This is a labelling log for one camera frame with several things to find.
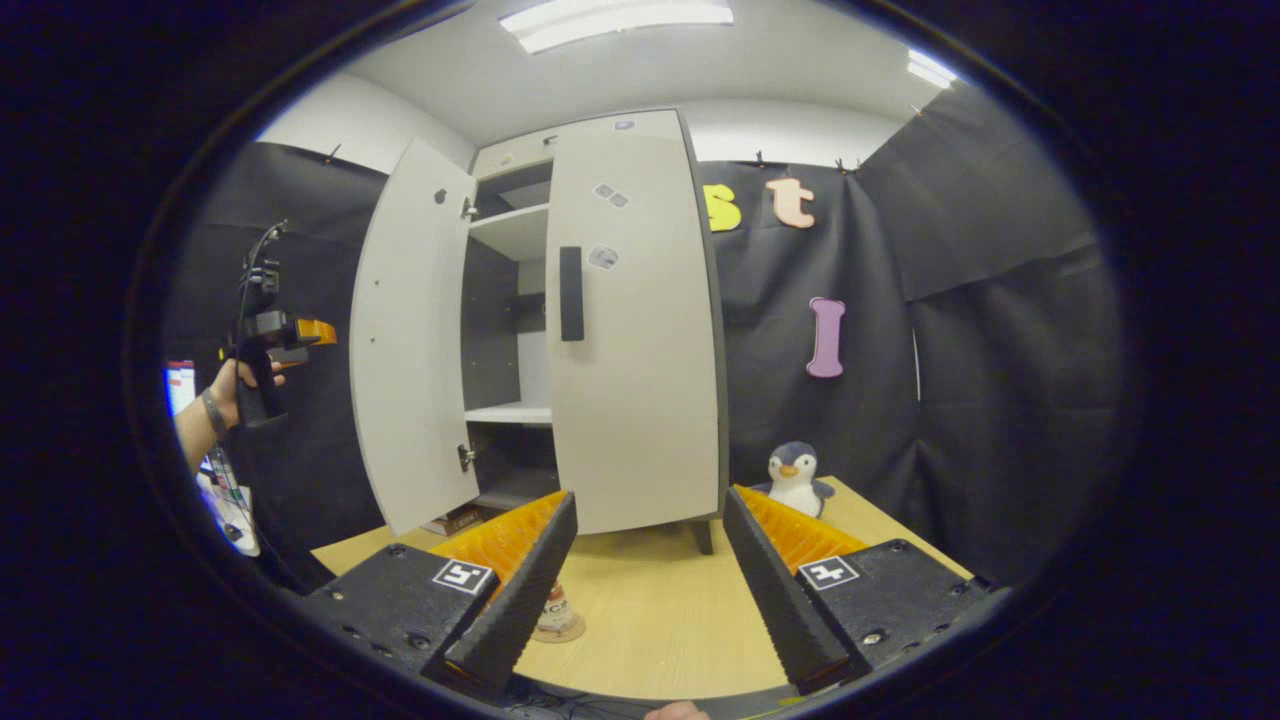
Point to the white cabinet door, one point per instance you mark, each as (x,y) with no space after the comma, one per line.
(410,340)
(650,380)

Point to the black wristband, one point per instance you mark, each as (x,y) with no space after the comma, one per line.
(213,415)

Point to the clear bottle red label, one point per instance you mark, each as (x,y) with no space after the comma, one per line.
(555,605)

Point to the small ceiling light panel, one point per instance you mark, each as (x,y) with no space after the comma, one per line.
(930,68)

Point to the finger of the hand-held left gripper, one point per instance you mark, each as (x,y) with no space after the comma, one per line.
(315,331)
(290,354)

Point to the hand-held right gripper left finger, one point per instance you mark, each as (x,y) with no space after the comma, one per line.
(520,600)

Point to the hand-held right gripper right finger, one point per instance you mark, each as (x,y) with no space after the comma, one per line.
(780,600)

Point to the large ceiling light panel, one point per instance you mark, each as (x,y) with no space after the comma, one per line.
(615,22)

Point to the white and grey cabinet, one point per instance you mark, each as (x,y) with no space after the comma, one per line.
(490,330)

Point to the penguin plush toy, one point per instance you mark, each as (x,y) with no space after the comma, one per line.
(795,485)

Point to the black backdrop cloth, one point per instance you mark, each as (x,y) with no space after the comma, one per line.
(1000,400)

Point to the white cabinet drawer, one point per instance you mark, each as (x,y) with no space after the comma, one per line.
(520,155)

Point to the cluttered white side table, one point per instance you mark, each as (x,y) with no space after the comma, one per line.
(235,520)

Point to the lit computer screen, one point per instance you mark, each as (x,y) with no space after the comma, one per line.
(180,385)

